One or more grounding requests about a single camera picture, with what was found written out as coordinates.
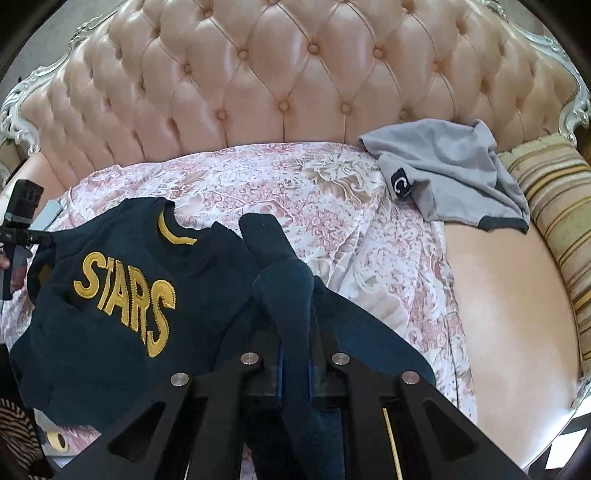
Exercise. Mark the person's zebra striped clothing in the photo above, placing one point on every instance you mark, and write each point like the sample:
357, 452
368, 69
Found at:
18, 429

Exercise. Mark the grey t-shirt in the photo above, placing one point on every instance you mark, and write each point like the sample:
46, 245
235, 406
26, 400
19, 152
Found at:
452, 161

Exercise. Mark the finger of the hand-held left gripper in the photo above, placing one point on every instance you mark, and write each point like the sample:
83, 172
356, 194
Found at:
39, 238

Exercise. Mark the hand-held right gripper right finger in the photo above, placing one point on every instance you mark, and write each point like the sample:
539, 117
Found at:
323, 376

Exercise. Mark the light blue folded cloth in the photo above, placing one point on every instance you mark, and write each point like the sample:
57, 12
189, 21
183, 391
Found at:
51, 214

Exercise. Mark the pink floral blanket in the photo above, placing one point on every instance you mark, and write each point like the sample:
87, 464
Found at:
323, 207

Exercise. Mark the navy sweater with yellow letters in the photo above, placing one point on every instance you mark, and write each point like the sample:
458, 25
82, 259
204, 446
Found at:
115, 350

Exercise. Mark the striped cushion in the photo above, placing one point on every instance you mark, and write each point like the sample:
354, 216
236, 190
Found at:
554, 203

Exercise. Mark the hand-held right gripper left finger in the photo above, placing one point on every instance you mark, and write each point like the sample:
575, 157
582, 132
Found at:
265, 376

